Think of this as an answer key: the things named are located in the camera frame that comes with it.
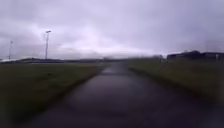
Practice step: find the dark asphalt path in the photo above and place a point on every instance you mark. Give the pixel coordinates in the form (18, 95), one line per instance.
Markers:
(116, 100)

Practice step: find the tall floodlight pole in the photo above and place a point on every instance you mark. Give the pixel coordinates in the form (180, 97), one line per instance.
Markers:
(47, 45)

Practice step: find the grass field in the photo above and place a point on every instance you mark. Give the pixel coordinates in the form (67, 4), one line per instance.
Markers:
(36, 83)
(186, 75)

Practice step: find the dark low building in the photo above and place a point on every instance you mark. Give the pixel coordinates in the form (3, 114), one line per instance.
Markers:
(195, 55)

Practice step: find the thin floodlight pole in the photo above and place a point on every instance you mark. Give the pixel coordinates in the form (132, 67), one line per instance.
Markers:
(10, 50)

